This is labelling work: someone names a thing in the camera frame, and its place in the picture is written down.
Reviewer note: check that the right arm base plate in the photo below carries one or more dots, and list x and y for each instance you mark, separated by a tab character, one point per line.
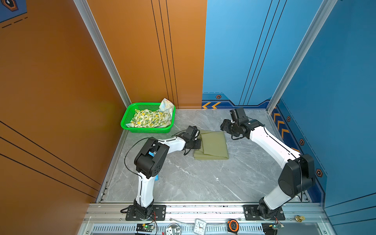
253	212

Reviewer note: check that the green circuit board left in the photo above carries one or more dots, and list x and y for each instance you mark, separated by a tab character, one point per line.
144	229

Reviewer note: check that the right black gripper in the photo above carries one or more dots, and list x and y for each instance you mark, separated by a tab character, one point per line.
224	124

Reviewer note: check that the olive green skirt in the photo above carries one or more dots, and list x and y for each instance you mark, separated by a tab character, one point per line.
213	146

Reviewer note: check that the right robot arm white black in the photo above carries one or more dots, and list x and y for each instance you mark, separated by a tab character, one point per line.
297	173

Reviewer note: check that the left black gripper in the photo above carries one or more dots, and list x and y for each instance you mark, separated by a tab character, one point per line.
199	144

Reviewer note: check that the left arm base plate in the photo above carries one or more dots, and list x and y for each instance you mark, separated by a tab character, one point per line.
138	213

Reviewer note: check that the white power adapter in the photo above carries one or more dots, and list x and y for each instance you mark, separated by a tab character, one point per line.
173	229

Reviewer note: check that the aluminium front rail frame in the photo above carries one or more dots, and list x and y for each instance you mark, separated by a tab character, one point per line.
109	219

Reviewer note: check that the small white clock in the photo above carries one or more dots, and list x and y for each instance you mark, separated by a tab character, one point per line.
199	227

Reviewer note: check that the lemon print skirt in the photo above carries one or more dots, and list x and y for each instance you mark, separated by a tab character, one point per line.
149	119

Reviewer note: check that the circuit board right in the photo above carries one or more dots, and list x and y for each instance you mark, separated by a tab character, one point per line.
271	229

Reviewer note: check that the pastel floral skirt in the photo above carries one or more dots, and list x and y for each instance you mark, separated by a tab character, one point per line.
166	107

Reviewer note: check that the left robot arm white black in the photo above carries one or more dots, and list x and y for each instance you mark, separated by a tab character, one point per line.
149	162

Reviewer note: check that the green plastic basket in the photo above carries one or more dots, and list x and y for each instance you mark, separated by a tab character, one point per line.
152	106

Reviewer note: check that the brass round knob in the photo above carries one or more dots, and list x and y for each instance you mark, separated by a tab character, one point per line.
299	218

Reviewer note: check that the orange black tape measure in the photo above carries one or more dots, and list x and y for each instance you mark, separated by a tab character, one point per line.
233	226

